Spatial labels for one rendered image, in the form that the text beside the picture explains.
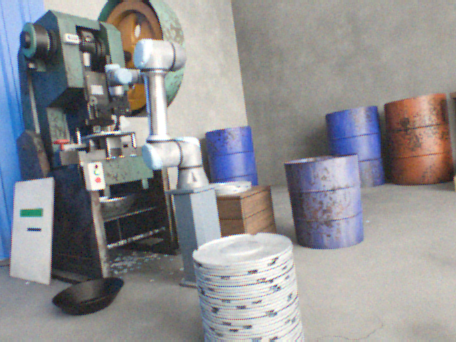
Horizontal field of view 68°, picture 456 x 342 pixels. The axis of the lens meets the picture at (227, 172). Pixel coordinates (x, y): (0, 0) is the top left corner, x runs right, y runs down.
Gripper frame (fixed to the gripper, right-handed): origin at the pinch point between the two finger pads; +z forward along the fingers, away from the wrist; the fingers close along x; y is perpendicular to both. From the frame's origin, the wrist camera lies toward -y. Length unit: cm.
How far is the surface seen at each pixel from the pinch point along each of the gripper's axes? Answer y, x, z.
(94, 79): -12.6, 23.0, -27.1
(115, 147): -5.6, 3.3, 10.4
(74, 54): -18.8, 15.6, -41.9
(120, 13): 5, 68, -65
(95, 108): -13.6, 12.7, -11.8
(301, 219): 92, -39, 53
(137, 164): 5.1, 1.2, 21.9
